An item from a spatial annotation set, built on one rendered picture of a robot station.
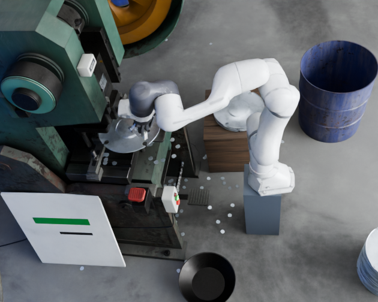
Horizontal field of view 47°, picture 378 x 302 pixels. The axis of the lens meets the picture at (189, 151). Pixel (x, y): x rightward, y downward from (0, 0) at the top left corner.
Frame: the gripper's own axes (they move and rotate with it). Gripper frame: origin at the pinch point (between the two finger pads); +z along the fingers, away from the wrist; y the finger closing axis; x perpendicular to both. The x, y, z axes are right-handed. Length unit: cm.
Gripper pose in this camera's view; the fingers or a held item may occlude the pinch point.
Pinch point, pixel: (143, 133)
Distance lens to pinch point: 183.0
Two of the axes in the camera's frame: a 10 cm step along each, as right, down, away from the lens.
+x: -6.5, -7.2, 2.2
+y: 7.5, -6.0, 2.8
